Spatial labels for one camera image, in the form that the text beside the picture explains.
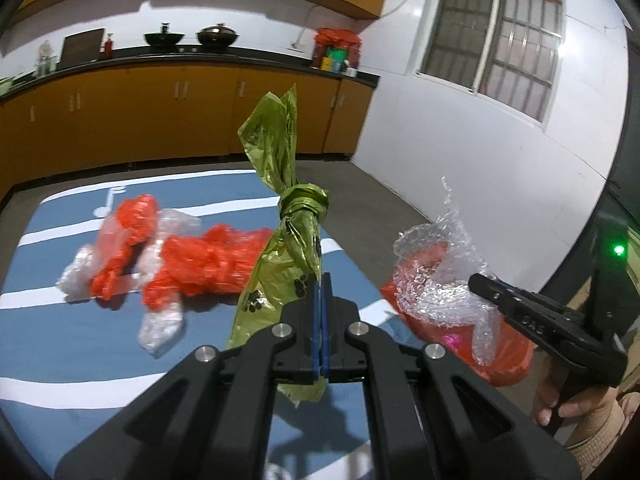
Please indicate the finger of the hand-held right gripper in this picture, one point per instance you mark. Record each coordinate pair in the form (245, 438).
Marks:
(505, 296)

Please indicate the black wok with lid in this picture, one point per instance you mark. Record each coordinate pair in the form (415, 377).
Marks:
(217, 36)

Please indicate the person's right forearm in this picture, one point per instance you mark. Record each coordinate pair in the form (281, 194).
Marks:
(600, 435)

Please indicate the person's right hand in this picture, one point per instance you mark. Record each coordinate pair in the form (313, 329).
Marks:
(544, 400)

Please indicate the white framed barred window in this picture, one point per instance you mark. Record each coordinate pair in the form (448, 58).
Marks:
(470, 25)

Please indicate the blue white striped tablecloth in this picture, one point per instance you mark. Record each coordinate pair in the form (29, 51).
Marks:
(75, 385)

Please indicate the clear bubble wrap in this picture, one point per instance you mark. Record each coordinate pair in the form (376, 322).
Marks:
(440, 290)

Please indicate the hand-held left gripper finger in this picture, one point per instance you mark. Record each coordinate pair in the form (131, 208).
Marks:
(326, 332)
(315, 332)

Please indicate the glass jar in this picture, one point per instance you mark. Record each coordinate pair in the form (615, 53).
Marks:
(45, 62)

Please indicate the red canister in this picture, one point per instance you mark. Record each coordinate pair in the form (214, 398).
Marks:
(318, 56)

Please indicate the clear plastic bag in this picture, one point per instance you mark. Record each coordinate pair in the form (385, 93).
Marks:
(80, 272)
(160, 330)

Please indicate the yellow box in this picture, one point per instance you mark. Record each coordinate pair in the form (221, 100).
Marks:
(327, 64)

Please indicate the dark brown cutting board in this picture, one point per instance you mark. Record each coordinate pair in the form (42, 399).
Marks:
(82, 47)

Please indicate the green container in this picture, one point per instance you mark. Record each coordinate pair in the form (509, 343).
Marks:
(336, 56)

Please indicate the green cooking pot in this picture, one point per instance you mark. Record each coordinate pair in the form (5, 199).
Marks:
(5, 85)

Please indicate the red bottle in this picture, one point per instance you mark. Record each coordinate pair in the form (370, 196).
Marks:
(108, 49)

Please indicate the wooden lower kitchen cabinets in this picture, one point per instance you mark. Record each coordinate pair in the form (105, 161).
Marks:
(200, 110)

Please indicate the red plastic mesh trash basket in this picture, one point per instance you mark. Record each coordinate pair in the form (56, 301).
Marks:
(505, 365)

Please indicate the olive paw print plastic bag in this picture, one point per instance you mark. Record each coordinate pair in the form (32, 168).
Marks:
(292, 240)

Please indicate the black kitchen countertop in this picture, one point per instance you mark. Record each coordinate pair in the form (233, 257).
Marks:
(250, 60)

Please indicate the red plastic bag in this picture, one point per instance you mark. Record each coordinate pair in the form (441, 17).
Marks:
(135, 215)
(210, 260)
(337, 37)

